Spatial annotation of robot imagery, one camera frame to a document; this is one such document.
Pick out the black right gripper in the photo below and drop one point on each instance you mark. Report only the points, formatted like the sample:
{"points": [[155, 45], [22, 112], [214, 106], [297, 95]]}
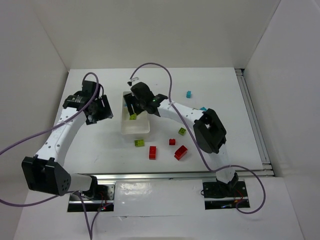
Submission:
{"points": [[129, 102]]}

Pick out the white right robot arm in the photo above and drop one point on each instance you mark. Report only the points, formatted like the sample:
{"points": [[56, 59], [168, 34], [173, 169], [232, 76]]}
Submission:
{"points": [[206, 127]]}

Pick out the aluminium rail right side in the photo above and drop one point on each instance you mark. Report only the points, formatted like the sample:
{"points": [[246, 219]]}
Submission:
{"points": [[264, 156]]}

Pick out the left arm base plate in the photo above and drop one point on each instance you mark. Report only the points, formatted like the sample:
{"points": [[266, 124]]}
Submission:
{"points": [[103, 198]]}

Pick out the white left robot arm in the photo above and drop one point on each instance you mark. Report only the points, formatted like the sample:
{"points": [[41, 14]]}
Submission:
{"points": [[44, 172]]}

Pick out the red 2x4 lego brick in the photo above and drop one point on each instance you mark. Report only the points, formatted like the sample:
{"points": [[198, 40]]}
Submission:
{"points": [[152, 152]]}

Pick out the white divided plastic container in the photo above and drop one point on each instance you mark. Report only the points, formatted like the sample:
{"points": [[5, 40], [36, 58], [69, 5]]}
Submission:
{"points": [[140, 126]]}

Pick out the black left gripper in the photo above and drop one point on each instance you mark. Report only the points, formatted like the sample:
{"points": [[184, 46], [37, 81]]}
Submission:
{"points": [[104, 107]]}

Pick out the lime green 2x2 lego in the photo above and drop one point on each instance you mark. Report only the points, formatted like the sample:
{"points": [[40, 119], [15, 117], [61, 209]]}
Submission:
{"points": [[182, 131]]}

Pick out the aluminium rail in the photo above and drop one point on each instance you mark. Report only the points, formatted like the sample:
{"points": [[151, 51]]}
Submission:
{"points": [[264, 156], [170, 175]]}

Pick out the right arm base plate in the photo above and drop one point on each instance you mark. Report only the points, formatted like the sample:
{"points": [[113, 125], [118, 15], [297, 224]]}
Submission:
{"points": [[215, 197]]}

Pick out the lime green tall lego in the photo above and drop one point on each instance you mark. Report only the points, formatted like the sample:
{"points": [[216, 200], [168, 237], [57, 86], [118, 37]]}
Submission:
{"points": [[133, 117]]}

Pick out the lime green lego with print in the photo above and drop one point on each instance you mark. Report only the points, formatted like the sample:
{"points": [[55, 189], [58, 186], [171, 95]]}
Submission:
{"points": [[139, 143]]}

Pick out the aluminium rail front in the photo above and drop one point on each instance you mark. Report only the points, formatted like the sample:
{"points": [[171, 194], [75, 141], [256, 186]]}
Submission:
{"points": [[170, 175]]}

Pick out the small cyan lego brick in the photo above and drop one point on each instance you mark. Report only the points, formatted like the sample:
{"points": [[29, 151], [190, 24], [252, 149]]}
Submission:
{"points": [[188, 94]]}

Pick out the small red 2x2 lego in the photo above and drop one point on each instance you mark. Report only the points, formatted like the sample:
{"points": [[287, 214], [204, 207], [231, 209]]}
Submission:
{"points": [[172, 142]]}

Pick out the large red sloped lego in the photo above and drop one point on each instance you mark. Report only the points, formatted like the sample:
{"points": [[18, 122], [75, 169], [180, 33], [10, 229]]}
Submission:
{"points": [[180, 152]]}

